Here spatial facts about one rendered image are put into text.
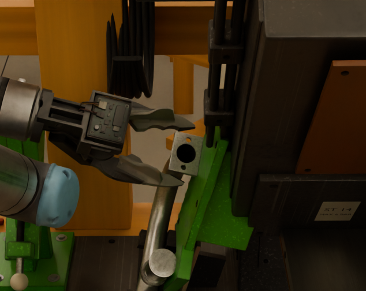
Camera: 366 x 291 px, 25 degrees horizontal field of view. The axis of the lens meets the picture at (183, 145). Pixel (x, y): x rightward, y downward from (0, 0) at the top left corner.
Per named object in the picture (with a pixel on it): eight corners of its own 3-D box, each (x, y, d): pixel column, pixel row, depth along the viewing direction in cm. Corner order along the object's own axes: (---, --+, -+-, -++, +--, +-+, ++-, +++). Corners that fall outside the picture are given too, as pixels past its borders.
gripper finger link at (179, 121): (202, 119, 110) (133, 123, 108) (193, 130, 116) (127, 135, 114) (200, 96, 111) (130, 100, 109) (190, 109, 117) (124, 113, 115)
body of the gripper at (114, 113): (125, 155, 105) (30, 131, 104) (116, 170, 113) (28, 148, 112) (138, 98, 107) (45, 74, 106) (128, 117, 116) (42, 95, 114)
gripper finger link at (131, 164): (179, 195, 107) (118, 157, 107) (171, 203, 113) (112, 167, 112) (191, 175, 108) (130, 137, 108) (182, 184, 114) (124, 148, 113)
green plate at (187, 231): (235, 286, 112) (284, 154, 102) (175, 274, 111) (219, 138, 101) (230, 236, 122) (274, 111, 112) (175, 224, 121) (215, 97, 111)
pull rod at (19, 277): (27, 294, 129) (24, 264, 126) (9, 294, 129) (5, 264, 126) (33, 272, 134) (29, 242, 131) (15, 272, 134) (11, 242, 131)
